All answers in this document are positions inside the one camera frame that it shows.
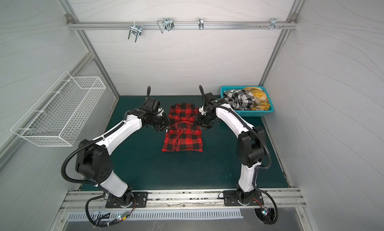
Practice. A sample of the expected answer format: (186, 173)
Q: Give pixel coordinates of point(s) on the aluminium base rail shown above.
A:
(191, 199)

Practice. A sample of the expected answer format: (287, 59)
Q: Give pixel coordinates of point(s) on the metal u-bolt clamp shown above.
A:
(135, 31)
(165, 24)

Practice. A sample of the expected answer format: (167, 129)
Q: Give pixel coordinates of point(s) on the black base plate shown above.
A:
(231, 198)
(139, 199)

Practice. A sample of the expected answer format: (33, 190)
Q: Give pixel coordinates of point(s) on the metal bracket with bolts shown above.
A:
(273, 25)

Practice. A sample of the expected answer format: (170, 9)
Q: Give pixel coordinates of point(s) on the white vent strip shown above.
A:
(153, 215)

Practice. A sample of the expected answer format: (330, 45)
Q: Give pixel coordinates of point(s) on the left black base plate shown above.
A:
(139, 199)

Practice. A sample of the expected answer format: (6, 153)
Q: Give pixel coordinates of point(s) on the teal plastic basket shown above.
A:
(248, 113)

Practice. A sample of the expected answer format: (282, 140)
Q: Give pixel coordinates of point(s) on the horizontal aluminium rail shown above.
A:
(179, 25)

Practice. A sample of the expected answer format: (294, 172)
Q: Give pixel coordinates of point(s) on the yellow plaid shirt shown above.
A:
(261, 101)

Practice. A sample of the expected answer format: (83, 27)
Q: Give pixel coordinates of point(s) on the white wire basket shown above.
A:
(58, 117)

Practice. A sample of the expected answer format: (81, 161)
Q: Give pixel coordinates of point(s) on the black white checked shirt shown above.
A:
(239, 99)

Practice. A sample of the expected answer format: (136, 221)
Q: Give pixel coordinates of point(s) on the metal U-bolt clamp middle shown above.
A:
(165, 24)

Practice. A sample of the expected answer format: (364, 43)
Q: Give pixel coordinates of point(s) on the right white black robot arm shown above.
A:
(252, 149)

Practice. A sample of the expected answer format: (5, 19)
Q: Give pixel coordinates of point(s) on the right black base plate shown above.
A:
(231, 198)

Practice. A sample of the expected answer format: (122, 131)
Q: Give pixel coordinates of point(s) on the red black plaid shirt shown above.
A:
(183, 133)

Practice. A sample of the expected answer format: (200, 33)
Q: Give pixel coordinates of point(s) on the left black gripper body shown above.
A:
(160, 122)

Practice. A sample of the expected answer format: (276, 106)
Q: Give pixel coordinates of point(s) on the small metal clamp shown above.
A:
(200, 23)

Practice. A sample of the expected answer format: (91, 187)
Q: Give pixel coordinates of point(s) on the metal U-bolt clamp left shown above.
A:
(135, 31)

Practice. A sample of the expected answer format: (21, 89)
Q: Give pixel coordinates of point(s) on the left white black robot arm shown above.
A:
(93, 157)

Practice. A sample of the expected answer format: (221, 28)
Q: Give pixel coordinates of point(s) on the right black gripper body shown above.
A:
(201, 121)

